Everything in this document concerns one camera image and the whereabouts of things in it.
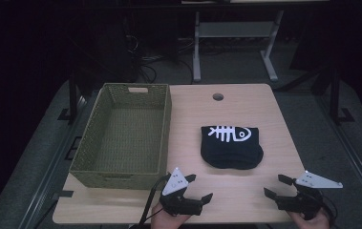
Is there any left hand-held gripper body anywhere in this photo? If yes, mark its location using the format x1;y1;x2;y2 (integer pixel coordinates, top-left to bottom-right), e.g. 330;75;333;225
159;167;203;217

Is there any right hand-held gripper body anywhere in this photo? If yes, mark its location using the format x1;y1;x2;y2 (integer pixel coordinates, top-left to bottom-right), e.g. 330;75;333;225
276;170;344;221

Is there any black fishbone print garment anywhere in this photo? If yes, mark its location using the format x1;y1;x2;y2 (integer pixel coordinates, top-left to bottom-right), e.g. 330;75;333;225
200;125;265;171

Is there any green woven basket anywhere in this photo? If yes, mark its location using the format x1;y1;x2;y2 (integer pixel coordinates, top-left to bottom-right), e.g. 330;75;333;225
68;82;173;191

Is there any person's left hand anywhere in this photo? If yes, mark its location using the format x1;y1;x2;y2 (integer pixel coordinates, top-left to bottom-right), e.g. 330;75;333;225
150;202;192;229

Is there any person's right hand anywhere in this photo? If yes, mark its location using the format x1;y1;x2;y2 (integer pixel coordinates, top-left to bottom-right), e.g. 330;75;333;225
287;208;330;229

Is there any black metal stand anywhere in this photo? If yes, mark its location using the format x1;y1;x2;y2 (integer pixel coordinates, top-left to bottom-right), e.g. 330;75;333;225
309;63;356;126
57;68;84;122

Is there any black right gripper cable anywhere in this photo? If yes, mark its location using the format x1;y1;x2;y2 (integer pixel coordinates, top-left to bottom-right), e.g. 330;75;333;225
315;193;339;229

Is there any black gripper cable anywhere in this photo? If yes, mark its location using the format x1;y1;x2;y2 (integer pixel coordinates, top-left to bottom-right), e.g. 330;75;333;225
315;193;339;229
138;173;172;227

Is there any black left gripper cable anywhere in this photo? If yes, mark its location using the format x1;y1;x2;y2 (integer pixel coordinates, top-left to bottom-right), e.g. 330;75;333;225
138;173;172;227

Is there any tangle of floor cables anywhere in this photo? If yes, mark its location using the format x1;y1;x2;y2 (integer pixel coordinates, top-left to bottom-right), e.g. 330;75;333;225
124;34;196;84

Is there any grey metal desk frame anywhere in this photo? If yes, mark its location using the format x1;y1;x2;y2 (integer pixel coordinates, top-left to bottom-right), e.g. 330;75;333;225
191;10;285;83

